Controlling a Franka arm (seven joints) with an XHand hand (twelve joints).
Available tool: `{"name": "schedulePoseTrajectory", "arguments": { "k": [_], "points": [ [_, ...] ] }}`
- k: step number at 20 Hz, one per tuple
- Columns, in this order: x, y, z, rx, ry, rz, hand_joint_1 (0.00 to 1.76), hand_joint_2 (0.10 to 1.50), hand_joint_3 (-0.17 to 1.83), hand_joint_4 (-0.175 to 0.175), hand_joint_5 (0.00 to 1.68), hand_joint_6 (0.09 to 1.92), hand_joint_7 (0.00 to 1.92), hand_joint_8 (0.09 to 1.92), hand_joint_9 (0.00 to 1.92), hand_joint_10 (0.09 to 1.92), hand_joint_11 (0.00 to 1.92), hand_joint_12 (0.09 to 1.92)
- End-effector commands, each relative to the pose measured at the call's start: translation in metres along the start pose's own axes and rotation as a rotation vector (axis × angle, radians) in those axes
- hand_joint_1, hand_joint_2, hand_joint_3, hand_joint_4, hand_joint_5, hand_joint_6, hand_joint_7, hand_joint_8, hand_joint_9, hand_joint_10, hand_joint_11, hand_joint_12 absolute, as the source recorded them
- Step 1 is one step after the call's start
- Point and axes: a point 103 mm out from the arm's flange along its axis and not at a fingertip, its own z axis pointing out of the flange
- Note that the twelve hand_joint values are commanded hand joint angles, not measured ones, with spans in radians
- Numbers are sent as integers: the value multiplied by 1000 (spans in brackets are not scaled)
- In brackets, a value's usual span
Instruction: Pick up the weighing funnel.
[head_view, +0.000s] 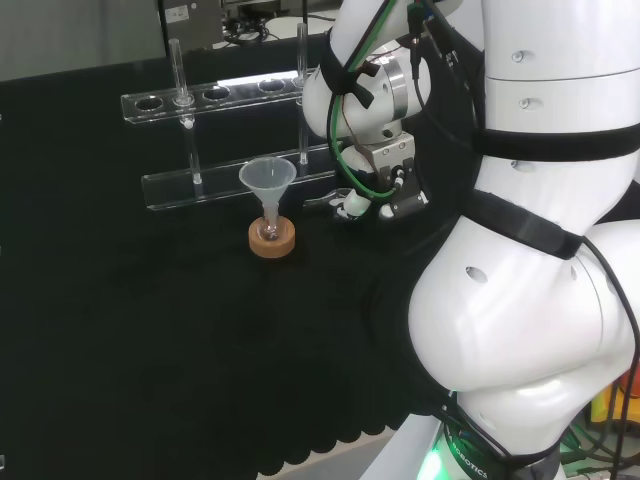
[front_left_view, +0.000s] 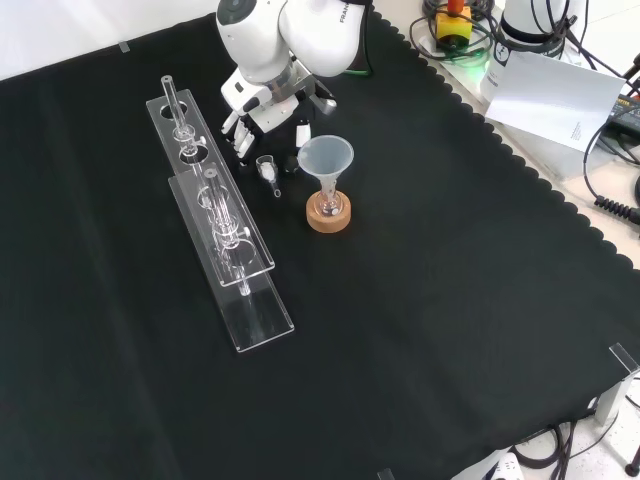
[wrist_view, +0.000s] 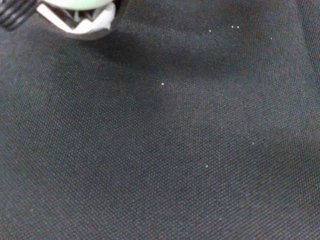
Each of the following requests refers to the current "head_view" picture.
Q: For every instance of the translucent plastic funnel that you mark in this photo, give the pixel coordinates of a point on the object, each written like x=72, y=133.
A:
x=267, y=177

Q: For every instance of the wrist camera with silver bracket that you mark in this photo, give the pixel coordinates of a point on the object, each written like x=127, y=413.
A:
x=407, y=200

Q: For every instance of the grey cabinet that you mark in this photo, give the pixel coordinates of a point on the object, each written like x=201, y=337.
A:
x=190, y=22

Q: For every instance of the yellow stop button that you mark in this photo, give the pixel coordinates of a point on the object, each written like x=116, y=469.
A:
x=602, y=405

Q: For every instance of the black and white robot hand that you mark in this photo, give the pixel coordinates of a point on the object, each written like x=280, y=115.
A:
x=352, y=202

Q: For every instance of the clear funnel stand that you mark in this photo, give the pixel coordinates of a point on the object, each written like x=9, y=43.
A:
x=200, y=185

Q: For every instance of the black cloth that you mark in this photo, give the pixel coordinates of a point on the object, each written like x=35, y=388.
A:
x=175, y=325

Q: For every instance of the small round-bottom flask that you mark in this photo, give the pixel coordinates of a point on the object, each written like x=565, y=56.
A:
x=270, y=231

